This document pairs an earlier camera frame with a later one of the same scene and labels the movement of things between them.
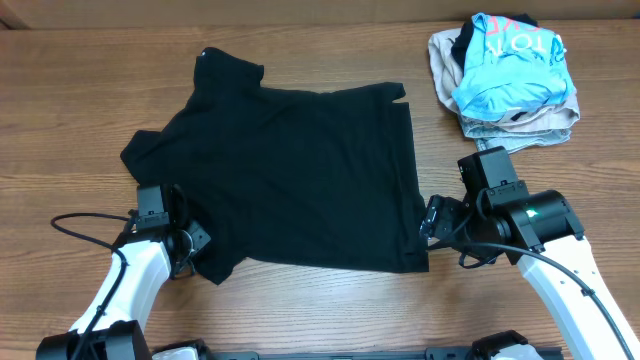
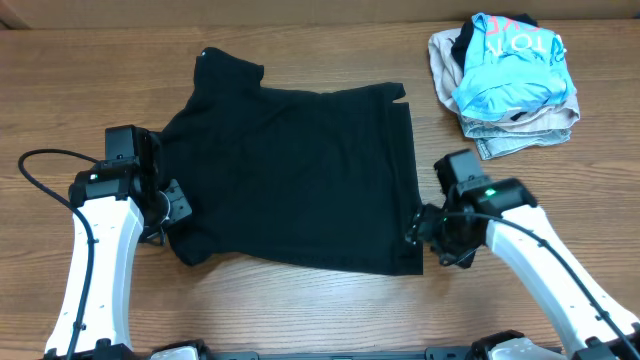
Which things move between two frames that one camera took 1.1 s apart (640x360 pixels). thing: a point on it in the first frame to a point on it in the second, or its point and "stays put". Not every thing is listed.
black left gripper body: [195, 238] to [177, 201]
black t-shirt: [322, 179] stays put
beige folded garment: [443, 69] stays put
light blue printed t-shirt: [511, 66] stays put
